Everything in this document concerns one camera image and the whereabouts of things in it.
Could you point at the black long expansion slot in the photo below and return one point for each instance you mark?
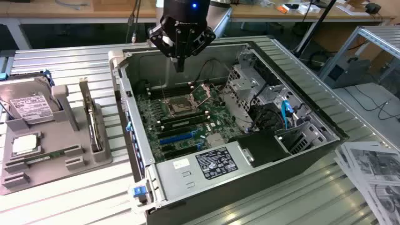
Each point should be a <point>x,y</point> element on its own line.
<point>183,154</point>
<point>181,147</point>
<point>173,132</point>

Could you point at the silver cpu socket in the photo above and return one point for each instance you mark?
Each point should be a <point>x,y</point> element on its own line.
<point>181,107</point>

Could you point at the blue case latch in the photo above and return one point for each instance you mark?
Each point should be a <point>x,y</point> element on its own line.
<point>137,191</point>

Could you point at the orange white small box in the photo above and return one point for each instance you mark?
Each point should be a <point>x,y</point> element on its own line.
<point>281,9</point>

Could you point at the silver chipset heatsink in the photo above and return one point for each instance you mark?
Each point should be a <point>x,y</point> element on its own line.
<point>215,140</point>

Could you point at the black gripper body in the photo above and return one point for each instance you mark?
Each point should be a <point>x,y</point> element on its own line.
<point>184,16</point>

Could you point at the black plastic fan shroud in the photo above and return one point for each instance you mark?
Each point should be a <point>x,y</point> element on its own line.
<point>263,150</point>

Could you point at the black ram slot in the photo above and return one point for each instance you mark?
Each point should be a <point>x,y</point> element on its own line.
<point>169,93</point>
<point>167,86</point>
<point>184,121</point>
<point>183,117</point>
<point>168,89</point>

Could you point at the white black device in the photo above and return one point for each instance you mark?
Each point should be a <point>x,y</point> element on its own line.
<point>304,9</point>

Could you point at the metal socket cover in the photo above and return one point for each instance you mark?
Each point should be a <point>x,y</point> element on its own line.
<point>201,96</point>

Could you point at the green motherboard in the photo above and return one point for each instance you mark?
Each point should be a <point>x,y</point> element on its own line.
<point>215,122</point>

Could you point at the black tripod pole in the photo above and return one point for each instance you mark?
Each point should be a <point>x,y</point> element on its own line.
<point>316,25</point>

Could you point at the silver cpu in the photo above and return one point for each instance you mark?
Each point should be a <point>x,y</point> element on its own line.
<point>27,145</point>

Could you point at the silver power supply unit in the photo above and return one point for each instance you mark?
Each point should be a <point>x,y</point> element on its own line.
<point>175,180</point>

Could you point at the green ram stick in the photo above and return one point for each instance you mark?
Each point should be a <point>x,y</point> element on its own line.
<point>47,156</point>

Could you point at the blue expansion slot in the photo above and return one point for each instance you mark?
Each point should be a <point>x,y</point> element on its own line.
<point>175,138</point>

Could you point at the silver hard disk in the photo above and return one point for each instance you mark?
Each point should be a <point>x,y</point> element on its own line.
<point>28,103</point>

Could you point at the aluminium profile frame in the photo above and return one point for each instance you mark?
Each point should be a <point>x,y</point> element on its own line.
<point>381,41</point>

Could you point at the silver perforated disk bay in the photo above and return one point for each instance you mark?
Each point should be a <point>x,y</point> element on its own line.
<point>243,82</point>

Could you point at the black power adapter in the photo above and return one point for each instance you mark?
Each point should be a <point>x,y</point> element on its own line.
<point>372,8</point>

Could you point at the stack of printed papers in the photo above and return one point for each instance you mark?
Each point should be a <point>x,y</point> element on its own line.
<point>375,168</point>

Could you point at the wooden desk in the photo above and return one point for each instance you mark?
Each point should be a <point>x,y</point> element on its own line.
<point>343,17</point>
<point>47,12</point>

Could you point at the thin metal locking lever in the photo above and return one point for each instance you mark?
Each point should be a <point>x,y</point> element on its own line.
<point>164,93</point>

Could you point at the dark grey equipment box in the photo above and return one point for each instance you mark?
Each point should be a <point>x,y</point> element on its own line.
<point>349,75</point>

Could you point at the green nvidia graphics card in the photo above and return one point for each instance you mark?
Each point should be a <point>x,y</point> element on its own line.
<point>92,117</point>

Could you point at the black open pc case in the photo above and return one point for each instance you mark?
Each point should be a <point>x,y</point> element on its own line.
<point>219,201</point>

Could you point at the silver vented disk bay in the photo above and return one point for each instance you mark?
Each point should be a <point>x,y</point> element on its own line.
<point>300,138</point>

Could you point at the grey parts rack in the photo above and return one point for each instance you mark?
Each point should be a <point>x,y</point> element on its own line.
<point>56,140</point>

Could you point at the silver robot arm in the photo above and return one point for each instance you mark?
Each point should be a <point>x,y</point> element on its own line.
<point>223,21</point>

